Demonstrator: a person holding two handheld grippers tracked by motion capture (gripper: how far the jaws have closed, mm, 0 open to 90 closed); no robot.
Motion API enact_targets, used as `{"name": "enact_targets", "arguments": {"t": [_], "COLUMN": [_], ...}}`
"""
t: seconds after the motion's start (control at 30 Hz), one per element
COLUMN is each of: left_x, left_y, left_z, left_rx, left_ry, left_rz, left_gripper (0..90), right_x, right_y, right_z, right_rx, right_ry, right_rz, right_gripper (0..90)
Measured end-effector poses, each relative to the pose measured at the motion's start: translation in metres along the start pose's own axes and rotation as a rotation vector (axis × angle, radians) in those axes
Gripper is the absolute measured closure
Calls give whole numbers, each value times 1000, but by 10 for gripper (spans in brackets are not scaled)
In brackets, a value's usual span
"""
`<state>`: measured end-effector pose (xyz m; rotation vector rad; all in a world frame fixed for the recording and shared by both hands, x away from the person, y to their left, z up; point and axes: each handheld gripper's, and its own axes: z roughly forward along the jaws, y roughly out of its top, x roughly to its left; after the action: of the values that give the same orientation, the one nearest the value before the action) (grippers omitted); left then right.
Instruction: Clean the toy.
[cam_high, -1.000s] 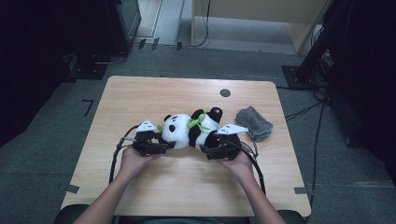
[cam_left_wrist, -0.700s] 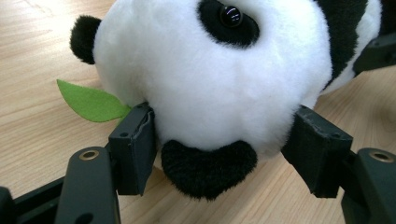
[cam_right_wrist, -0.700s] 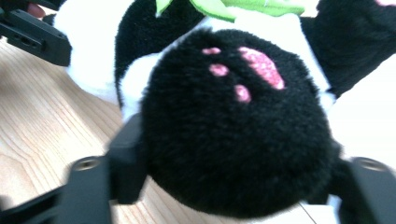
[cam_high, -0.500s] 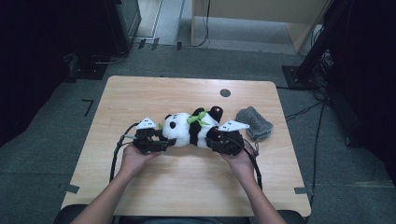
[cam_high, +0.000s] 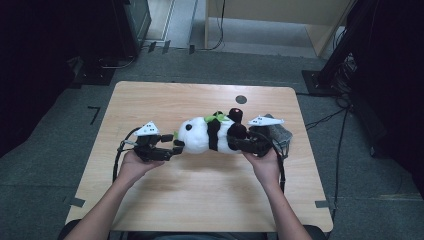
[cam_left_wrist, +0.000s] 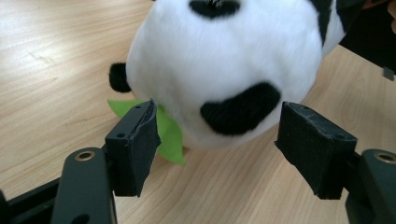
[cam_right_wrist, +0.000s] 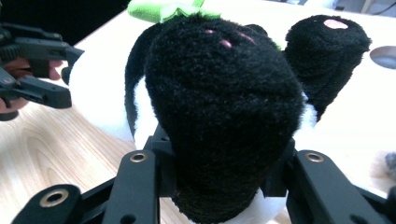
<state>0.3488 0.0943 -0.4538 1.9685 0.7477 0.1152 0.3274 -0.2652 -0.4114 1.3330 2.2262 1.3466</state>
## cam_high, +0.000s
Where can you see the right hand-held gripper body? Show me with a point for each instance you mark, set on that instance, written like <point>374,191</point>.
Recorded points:
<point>265,141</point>

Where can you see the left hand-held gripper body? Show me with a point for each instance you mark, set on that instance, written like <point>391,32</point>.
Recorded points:
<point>146,145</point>

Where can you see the grey fuzzy towel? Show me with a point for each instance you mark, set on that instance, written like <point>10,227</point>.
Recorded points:
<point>281,135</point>

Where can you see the panda plush toy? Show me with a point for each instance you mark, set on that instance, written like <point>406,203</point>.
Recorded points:
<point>200,135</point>

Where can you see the person's left hand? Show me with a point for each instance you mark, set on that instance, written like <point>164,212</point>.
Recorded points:
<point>136,168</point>

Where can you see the person's right hand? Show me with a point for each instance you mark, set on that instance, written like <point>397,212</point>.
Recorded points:
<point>265,168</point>

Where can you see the black round table grommet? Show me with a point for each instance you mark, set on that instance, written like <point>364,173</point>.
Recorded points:
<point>241,99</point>

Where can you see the black stand base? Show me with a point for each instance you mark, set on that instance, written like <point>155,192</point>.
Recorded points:
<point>95,75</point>

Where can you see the black metal stand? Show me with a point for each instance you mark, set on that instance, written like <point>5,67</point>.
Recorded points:
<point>340,50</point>

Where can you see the light wooden desk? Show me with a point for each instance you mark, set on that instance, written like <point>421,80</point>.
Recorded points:
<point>266,10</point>

